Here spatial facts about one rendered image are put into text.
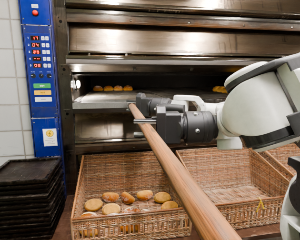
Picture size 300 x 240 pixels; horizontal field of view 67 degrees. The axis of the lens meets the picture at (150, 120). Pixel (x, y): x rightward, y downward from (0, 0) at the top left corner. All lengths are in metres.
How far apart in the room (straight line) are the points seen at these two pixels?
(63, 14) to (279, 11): 1.34
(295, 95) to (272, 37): 1.44
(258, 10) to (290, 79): 1.32
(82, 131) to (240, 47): 1.14
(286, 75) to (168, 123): 0.31
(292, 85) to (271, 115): 0.05
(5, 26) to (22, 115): 0.48
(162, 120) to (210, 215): 0.39
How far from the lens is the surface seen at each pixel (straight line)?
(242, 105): 0.38
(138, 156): 1.46
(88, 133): 1.44
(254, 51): 1.69
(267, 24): 1.78
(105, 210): 1.31
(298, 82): 0.38
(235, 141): 0.63
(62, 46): 1.43
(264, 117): 0.37
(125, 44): 1.41
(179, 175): 0.30
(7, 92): 1.51
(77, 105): 1.13
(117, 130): 1.43
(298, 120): 0.37
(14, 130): 1.53
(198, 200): 0.25
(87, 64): 1.25
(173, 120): 0.59
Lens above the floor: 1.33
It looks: 11 degrees down
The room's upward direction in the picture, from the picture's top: straight up
